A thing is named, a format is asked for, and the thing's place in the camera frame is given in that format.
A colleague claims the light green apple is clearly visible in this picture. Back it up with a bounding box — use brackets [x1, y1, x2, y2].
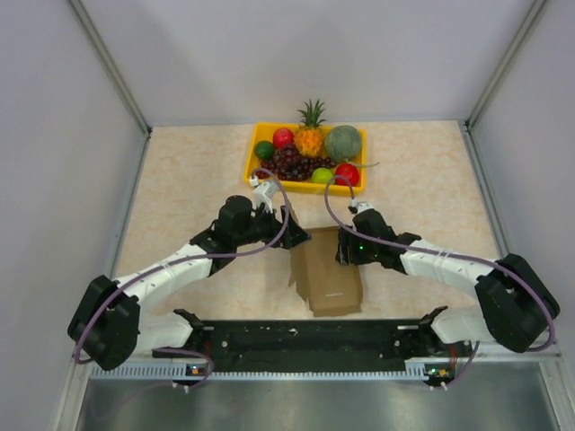
[311, 167, 333, 185]

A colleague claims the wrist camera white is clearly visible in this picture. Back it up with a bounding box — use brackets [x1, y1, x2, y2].
[249, 176, 279, 214]
[348, 198, 375, 216]

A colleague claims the pineapple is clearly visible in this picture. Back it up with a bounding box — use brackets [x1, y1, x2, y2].
[295, 99, 325, 157]

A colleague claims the left aluminium frame post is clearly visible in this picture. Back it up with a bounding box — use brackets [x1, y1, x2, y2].
[66, 0, 152, 136]

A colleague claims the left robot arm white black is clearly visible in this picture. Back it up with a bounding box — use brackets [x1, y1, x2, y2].
[67, 195, 311, 371]

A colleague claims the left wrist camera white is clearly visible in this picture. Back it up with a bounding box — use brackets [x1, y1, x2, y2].
[249, 176, 279, 214]

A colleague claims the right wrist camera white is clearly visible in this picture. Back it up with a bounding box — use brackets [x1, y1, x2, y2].
[348, 198, 375, 216]

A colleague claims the green netted melon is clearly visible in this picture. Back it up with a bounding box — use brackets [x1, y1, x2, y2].
[323, 125, 363, 162]

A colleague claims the aluminium frame post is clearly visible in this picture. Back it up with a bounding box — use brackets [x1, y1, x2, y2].
[464, 0, 552, 131]
[66, 0, 152, 136]

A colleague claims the yellow plastic tray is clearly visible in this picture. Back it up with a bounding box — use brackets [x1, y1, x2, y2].
[243, 122, 367, 195]

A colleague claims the right aluminium frame post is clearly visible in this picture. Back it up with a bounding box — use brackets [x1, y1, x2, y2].
[464, 0, 552, 131]

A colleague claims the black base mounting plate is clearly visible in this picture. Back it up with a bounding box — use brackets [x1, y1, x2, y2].
[182, 320, 473, 373]

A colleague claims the white cable duct strip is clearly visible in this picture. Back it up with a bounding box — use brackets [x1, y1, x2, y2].
[90, 359, 448, 382]

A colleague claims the purple grape bunch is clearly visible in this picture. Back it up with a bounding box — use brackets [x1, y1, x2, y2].
[253, 144, 336, 182]

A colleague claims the dark green lime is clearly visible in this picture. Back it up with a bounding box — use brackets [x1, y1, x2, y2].
[253, 140, 276, 161]

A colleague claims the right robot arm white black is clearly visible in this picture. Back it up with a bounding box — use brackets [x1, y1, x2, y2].
[336, 203, 561, 356]

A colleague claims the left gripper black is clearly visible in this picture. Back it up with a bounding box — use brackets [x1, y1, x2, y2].
[234, 203, 310, 250]

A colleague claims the red tomato fruit front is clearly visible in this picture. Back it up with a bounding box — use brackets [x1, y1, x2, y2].
[335, 163, 360, 187]

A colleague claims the brown cardboard box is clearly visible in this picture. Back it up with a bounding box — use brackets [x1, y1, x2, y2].
[289, 226, 363, 317]

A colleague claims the red apple at back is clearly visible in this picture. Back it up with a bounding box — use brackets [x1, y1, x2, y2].
[272, 128, 295, 150]

